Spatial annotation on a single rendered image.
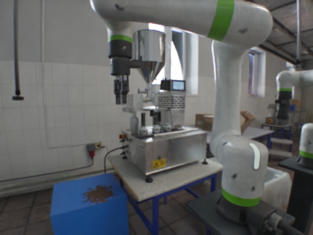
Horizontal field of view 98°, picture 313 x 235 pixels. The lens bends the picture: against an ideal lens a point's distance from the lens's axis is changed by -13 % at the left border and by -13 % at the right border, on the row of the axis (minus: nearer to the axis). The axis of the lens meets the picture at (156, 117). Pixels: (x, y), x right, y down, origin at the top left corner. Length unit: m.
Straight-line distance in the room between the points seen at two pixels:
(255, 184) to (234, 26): 0.44
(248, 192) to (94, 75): 2.40
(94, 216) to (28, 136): 1.67
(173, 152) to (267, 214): 0.75
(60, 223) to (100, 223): 0.27
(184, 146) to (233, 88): 0.70
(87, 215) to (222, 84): 1.13
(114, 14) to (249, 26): 0.37
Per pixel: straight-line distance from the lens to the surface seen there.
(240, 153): 0.49
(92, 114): 2.54
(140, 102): 1.23
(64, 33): 2.68
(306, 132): 1.15
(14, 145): 2.67
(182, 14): 0.48
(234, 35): 0.51
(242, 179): 0.52
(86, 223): 1.29
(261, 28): 0.52
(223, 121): 0.63
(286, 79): 1.29
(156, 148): 1.06
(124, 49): 0.59
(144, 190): 1.01
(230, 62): 0.64
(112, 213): 1.29
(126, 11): 0.51
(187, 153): 1.25
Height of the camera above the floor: 1.30
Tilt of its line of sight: 7 degrees down
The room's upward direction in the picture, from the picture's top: straight up
